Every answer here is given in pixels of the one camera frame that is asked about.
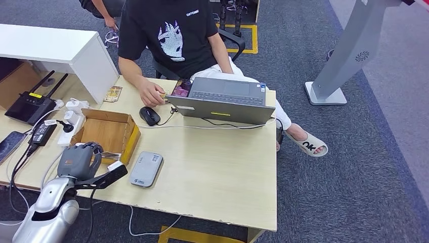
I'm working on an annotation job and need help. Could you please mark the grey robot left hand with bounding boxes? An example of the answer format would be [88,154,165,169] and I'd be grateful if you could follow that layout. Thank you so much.
[57,142,104,182]

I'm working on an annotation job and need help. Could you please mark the person's right hand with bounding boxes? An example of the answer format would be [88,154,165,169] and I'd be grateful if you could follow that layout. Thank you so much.
[138,78,167,108]

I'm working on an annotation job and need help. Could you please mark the seated person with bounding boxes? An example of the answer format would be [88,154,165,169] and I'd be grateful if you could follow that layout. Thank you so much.
[118,0,329,157]

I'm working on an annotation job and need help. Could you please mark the person in background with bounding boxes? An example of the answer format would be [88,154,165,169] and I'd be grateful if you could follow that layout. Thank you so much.
[79,0,126,29]

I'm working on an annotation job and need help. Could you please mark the black computer mouse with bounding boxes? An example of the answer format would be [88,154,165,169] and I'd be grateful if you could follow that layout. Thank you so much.
[139,106,161,127]

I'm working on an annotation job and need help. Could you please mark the white power strip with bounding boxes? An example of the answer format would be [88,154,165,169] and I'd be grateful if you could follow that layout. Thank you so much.
[57,114,86,148]

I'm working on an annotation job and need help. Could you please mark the phone with patterned case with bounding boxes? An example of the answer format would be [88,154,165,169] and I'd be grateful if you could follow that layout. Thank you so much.
[170,78,194,98]

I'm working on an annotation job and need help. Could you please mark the black power plug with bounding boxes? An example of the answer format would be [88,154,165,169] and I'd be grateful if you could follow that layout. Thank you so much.
[56,120,75,134]

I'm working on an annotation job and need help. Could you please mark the open cardboard box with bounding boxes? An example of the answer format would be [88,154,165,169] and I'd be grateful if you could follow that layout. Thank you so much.
[69,108,142,166]

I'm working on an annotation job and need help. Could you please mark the white charger plug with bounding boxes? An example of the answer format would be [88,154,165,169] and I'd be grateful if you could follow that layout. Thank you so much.
[63,110,80,126]
[65,99,90,116]

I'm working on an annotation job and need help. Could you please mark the black power adapter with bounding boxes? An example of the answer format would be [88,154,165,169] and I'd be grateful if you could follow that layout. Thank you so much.
[28,122,58,147]

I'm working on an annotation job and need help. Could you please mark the dark smartphone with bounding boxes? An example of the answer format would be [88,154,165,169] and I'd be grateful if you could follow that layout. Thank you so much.
[0,131,27,165]

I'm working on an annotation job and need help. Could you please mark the black router with antennas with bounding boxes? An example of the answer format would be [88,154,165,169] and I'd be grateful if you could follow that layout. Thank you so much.
[5,70,69,127]

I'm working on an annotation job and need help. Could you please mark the grey laptop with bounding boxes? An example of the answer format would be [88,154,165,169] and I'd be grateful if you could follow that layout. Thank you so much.
[165,77,277,126]

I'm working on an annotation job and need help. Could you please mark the brown cardboard carton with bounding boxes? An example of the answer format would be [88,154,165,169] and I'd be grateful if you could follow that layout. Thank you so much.
[0,61,44,111]

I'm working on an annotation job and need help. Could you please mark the black office chair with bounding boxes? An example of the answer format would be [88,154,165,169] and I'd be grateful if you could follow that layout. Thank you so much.
[151,28,247,81]

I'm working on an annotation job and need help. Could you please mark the pale grey robot body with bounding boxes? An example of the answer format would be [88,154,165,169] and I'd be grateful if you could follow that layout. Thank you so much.
[0,224,16,243]

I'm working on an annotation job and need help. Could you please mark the black stand legs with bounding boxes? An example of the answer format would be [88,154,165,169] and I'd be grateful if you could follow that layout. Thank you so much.
[219,0,262,37]

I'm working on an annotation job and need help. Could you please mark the yellow floor tape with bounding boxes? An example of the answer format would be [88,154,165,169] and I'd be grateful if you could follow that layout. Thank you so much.
[216,23,259,55]

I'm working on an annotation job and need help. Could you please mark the white desk shelf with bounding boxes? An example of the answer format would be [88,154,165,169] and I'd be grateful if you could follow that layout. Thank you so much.
[0,23,120,105]

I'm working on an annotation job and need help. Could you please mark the white slipper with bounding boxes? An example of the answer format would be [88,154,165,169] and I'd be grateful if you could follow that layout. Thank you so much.
[285,131,329,158]

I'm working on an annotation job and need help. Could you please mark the grey kiosk stand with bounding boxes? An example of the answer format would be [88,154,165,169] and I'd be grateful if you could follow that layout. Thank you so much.
[304,0,416,106]

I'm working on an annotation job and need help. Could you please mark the black mouse cable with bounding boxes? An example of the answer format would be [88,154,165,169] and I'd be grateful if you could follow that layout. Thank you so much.
[156,107,179,127]

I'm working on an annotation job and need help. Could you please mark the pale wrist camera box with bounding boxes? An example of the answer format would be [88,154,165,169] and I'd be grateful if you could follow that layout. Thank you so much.
[106,160,124,172]

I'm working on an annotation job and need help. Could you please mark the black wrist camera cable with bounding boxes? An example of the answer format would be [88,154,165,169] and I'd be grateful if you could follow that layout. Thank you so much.
[85,187,96,243]

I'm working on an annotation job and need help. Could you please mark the black adapter cable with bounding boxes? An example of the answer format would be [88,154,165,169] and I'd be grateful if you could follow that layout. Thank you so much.
[9,144,37,215]

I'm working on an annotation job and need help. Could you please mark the white floor cables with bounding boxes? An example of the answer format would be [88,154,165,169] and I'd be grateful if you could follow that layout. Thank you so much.
[104,28,119,48]

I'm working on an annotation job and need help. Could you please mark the black laptop cable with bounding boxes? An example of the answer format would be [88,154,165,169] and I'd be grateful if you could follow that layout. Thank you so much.
[201,117,285,133]

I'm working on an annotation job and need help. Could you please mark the white hanging cable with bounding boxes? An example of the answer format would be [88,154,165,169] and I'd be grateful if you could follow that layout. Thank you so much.
[128,206,182,237]

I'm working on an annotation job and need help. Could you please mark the yellow floor frame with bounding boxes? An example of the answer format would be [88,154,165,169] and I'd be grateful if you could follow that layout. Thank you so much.
[157,226,245,243]

